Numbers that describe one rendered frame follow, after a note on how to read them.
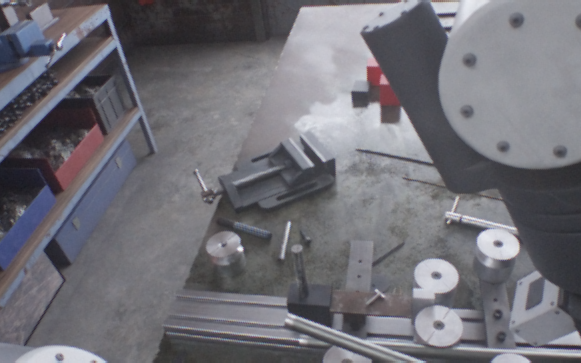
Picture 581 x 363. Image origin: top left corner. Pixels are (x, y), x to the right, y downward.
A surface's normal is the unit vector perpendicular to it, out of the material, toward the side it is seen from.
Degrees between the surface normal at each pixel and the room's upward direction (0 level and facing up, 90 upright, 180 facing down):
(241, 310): 0
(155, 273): 0
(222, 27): 90
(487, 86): 87
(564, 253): 99
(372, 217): 0
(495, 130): 87
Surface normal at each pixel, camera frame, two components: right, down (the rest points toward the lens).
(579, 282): -0.64, 0.64
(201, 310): -0.12, -0.76
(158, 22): -0.18, 0.65
